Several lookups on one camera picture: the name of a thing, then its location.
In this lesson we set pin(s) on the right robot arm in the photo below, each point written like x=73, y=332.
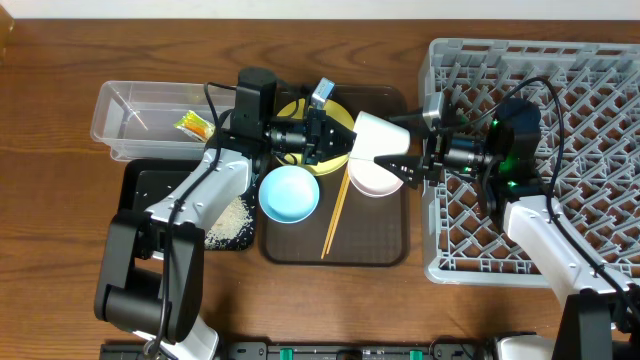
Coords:
x=600, y=317

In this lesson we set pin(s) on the yellow plate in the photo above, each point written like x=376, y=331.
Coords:
x=341, y=115

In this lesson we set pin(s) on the dark brown serving tray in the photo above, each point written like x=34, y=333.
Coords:
x=371, y=232

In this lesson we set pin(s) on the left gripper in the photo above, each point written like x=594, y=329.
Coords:
x=314, y=138

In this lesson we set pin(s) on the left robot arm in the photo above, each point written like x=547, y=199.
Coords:
x=152, y=272

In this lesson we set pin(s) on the green red snack wrapper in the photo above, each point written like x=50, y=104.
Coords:
x=195, y=126

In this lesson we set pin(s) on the clear plastic waste bin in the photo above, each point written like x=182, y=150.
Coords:
x=135, y=119

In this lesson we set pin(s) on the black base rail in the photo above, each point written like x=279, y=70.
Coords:
x=350, y=351

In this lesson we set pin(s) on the light blue bowl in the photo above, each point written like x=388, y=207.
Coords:
x=289, y=194

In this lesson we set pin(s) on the pile of rice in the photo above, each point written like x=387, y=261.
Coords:
x=230, y=226

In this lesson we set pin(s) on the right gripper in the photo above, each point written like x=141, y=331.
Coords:
x=431, y=158

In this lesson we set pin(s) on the black waste tray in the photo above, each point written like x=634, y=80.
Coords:
x=147, y=181

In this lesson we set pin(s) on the grey dishwasher rack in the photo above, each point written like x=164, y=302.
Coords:
x=588, y=95

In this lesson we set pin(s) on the white cup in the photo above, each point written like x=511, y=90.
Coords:
x=378, y=137

